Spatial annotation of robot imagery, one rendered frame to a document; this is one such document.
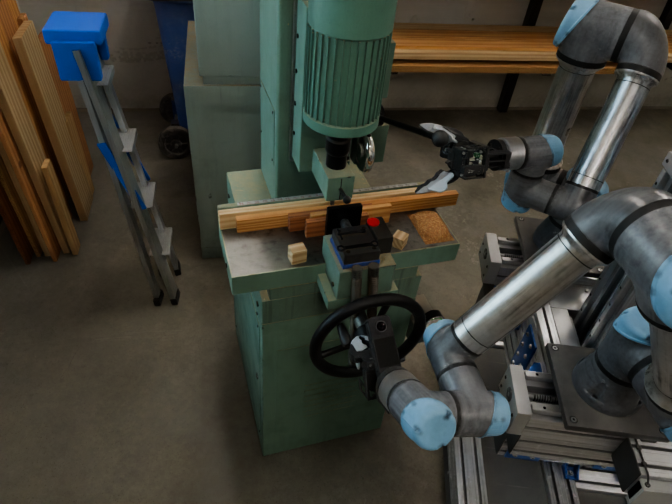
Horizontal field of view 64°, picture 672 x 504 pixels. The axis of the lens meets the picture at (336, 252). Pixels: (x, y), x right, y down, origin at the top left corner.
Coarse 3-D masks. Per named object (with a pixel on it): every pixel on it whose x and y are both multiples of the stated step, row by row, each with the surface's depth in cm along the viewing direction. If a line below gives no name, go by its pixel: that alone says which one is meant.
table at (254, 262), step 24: (240, 240) 136; (264, 240) 137; (288, 240) 137; (312, 240) 138; (408, 240) 142; (456, 240) 143; (240, 264) 130; (264, 264) 130; (288, 264) 131; (312, 264) 132; (408, 264) 142; (240, 288) 129; (264, 288) 132
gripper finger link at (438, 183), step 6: (438, 174) 122; (444, 174) 122; (450, 174) 122; (432, 180) 122; (438, 180) 122; (444, 180) 121; (420, 186) 122; (426, 186) 122; (432, 186) 122; (438, 186) 121; (444, 186) 119; (420, 192) 122; (426, 192) 122
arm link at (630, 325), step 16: (624, 320) 108; (640, 320) 107; (608, 336) 113; (624, 336) 107; (640, 336) 104; (608, 352) 112; (624, 352) 108; (640, 352) 105; (608, 368) 113; (624, 368) 108; (640, 368) 104
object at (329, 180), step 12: (324, 156) 137; (312, 168) 142; (324, 168) 133; (348, 168) 134; (324, 180) 133; (336, 180) 131; (348, 180) 132; (324, 192) 134; (336, 192) 133; (348, 192) 134
